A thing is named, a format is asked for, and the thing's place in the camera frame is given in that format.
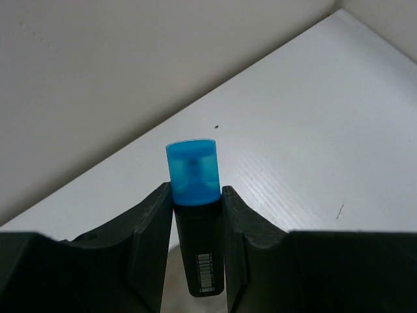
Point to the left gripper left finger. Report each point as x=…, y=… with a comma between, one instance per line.
x=116, y=267

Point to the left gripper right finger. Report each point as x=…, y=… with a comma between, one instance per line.
x=270, y=270

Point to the blue cap highlighter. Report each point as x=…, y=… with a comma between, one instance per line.
x=197, y=204

